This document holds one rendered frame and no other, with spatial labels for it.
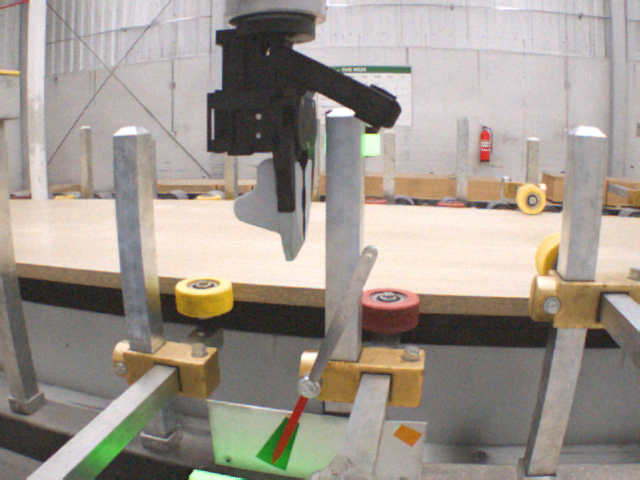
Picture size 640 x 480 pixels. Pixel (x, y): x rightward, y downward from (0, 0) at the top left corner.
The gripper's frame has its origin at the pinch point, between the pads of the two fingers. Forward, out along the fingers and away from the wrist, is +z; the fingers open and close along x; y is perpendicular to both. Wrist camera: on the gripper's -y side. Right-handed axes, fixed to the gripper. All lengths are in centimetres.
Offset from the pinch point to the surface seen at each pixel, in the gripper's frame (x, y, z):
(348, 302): -0.6, -4.5, 5.1
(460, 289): -24.4, -16.6, 10.8
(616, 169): -697, -310, 26
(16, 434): -4, 48, 34
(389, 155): -115, 0, -3
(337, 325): -1.3, -3.3, 7.8
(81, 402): -24, 50, 39
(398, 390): -5.3, -9.4, 16.6
